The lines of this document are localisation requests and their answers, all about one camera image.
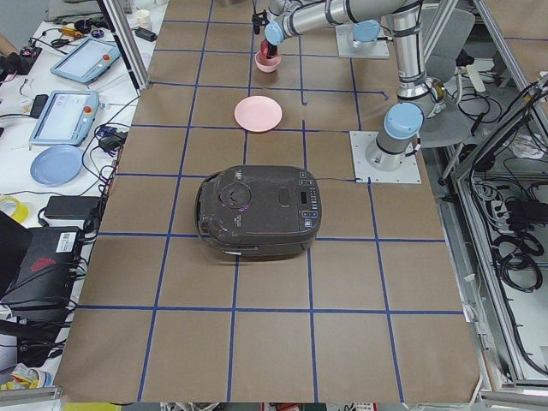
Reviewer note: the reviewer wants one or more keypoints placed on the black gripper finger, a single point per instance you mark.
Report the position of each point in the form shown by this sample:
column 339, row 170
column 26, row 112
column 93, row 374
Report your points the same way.
column 271, row 50

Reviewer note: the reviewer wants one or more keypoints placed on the red apple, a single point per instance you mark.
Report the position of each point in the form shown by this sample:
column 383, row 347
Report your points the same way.
column 264, row 48

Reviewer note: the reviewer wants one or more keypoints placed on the pink bowl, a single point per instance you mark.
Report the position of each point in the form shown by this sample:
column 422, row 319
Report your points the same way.
column 267, row 65

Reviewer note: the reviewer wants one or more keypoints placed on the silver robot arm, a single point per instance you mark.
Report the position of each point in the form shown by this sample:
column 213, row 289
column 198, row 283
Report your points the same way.
column 415, row 92

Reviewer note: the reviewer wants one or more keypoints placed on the pink plate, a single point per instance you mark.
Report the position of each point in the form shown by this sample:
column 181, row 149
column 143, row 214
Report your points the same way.
column 258, row 114

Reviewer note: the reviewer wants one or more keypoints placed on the blue plate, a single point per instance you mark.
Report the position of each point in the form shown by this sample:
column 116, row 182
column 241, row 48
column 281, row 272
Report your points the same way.
column 57, row 165

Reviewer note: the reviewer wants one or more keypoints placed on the purple white cup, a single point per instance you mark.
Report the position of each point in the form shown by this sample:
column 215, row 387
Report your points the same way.
column 143, row 18

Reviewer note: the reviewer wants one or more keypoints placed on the dark rice cooker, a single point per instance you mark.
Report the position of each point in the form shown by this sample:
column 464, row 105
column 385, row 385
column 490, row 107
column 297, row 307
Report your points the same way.
column 259, row 210

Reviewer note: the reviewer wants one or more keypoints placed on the white chair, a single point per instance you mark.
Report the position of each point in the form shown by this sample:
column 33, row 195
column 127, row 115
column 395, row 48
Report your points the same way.
column 449, row 126

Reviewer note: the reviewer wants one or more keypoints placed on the far blue teach pendant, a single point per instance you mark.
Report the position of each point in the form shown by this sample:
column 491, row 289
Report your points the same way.
column 88, row 61

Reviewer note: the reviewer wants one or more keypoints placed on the blue teach pendant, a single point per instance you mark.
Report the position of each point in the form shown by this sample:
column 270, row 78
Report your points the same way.
column 88, row 61
column 66, row 118

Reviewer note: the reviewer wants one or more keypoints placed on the near blue teach pendant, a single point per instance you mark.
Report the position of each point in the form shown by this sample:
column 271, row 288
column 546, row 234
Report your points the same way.
column 66, row 118

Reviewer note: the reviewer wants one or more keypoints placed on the black power adapter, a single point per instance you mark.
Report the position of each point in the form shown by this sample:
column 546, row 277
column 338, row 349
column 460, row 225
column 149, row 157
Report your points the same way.
column 69, row 208

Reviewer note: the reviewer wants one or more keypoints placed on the yellow tape roll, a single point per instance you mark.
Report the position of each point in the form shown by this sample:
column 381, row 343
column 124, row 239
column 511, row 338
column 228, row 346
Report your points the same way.
column 13, row 208

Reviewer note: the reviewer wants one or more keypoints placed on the black computer box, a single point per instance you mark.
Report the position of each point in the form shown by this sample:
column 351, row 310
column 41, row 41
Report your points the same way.
column 47, row 273

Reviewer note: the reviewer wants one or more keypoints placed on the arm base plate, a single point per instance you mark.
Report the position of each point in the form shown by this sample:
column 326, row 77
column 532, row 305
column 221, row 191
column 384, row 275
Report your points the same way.
column 349, row 47
column 372, row 165

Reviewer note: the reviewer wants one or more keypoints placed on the aluminium frame post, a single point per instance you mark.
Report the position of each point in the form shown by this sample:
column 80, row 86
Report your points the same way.
column 124, row 38

